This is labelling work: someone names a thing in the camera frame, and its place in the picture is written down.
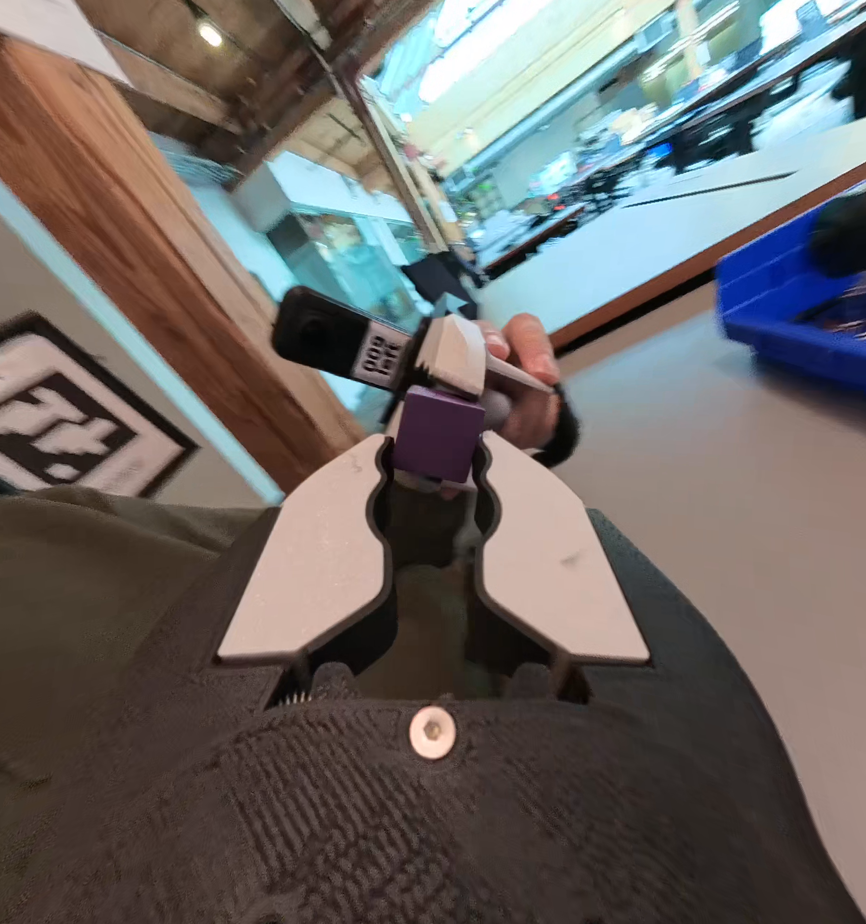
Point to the purple cube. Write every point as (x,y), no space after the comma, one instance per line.
(436,433)

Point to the person's left hand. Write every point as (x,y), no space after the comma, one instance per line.
(526,339)

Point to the posted paper notice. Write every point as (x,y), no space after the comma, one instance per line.
(35,29)

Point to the blue plastic bin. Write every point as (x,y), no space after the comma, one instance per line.
(801,346)

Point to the white cylinder with black cap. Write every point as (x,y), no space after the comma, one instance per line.
(859,231)

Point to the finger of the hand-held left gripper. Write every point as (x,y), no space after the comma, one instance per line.
(454,354)
(440,487)

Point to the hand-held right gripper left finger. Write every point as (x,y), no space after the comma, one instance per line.
(317,570)

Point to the wide wooden pillar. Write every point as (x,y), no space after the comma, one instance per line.
(115,216)

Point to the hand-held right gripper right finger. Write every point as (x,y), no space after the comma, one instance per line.
(555,570)

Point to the black office chair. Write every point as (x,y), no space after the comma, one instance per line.
(440,278)

